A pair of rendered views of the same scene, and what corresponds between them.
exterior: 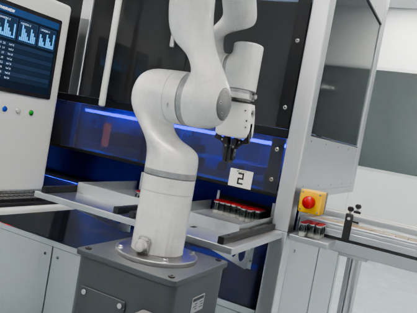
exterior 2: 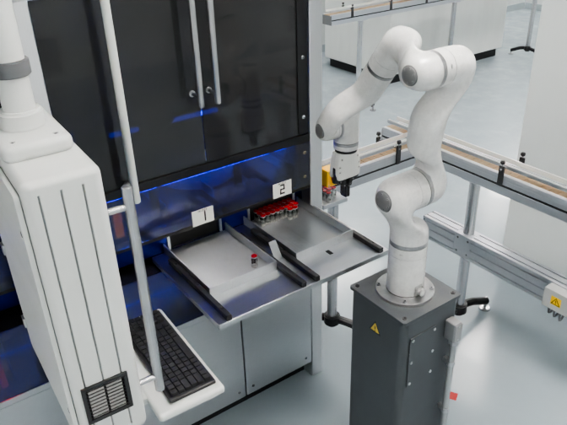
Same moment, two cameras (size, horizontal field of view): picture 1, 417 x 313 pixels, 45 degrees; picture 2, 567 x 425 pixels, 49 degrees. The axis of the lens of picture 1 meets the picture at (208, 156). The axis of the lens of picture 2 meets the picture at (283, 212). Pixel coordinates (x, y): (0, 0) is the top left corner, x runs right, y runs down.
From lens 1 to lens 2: 206 cm
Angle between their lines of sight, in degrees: 63
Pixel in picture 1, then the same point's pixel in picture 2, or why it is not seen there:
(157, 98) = (419, 203)
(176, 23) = (434, 151)
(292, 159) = (316, 154)
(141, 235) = (417, 286)
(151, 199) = (421, 263)
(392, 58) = not seen: outside the picture
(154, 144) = (420, 232)
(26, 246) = not seen: hidden behind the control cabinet
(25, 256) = not seen: hidden behind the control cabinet
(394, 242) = (363, 169)
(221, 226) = (342, 238)
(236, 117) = (353, 163)
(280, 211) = (315, 195)
